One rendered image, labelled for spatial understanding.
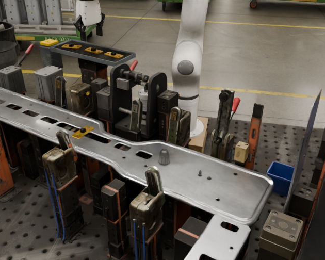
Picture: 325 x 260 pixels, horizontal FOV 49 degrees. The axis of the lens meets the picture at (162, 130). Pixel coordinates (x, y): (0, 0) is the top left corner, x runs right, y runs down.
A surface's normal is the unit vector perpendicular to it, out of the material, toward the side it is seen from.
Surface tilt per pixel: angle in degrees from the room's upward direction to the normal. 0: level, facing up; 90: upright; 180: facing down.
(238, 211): 0
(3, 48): 91
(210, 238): 0
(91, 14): 92
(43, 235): 0
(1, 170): 90
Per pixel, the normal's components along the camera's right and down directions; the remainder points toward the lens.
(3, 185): 0.85, 0.27
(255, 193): 0.00, -0.85
